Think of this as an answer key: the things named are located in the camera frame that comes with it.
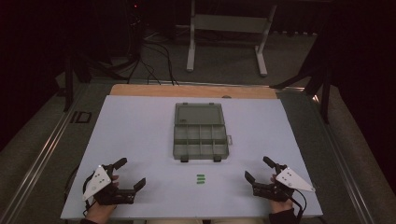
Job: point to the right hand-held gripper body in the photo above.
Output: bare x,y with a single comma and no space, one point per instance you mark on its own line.
292,180

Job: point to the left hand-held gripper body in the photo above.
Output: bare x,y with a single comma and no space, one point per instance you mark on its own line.
96,183

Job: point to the grey plastic compartment box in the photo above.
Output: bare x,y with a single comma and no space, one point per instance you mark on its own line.
199,137

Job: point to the person's right hand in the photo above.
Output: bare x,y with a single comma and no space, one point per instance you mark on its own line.
280,207

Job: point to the person's left hand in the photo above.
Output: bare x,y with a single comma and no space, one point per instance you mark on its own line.
100,213

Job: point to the white foam board mat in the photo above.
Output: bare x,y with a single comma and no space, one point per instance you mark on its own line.
140,140

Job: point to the person's right black sleeve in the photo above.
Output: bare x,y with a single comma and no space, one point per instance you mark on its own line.
283,217

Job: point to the black tripod stand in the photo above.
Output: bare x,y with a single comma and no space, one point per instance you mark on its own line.
69,84
325,93

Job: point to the white metal stand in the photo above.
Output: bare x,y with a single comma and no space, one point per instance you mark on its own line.
229,23

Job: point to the metal floor rail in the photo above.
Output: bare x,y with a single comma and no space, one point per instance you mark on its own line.
342,168
37,161

